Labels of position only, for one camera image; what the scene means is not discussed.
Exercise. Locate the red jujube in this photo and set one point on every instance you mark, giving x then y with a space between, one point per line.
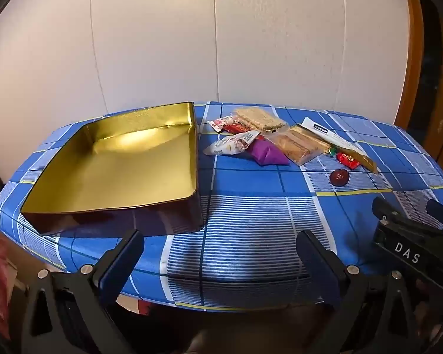
339 177

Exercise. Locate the white long sachet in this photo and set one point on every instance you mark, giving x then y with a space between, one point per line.
325 129

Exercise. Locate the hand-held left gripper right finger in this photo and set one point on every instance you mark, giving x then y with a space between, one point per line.
319 269

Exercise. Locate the red snack packet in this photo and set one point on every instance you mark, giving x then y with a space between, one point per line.
237 129

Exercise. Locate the wooden door frame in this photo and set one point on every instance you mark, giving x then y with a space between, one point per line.
415 62

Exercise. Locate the small green red candy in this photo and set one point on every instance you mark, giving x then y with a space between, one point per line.
332 151

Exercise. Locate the white snack packet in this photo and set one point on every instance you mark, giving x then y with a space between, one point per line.
229 143

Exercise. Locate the sesame bar green-edged pack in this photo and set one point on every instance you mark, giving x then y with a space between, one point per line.
311 136

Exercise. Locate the rice cracker clear pack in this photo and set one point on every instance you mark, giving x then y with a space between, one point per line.
258 118

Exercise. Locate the gold tin box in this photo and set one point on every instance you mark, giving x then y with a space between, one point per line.
114 169

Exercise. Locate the purple snack packet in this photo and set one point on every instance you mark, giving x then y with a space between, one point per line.
267 153

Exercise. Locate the pink white candy packet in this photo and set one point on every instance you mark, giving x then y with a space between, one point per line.
221 122

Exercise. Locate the brown biscuit clear pack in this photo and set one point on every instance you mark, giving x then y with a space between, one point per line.
291 148

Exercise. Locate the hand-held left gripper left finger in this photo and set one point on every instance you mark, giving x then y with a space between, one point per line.
112 273

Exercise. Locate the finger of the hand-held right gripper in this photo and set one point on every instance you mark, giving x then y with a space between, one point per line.
441 212
382 206

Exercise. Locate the gold brown long sachet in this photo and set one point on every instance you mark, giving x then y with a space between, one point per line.
367 162

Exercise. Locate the blue plaid tablecloth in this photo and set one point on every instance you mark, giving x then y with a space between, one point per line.
243 210

